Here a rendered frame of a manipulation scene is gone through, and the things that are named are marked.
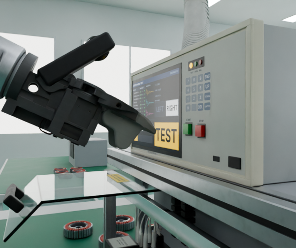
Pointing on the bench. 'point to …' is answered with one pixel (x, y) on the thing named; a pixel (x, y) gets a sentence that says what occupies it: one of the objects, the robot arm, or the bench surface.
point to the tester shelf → (232, 199)
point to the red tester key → (199, 130)
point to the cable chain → (183, 211)
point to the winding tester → (243, 104)
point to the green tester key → (187, 129)
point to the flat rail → (175, 223)
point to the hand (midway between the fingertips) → (149, 124)
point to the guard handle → (14, 198)
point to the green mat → (34, 231)
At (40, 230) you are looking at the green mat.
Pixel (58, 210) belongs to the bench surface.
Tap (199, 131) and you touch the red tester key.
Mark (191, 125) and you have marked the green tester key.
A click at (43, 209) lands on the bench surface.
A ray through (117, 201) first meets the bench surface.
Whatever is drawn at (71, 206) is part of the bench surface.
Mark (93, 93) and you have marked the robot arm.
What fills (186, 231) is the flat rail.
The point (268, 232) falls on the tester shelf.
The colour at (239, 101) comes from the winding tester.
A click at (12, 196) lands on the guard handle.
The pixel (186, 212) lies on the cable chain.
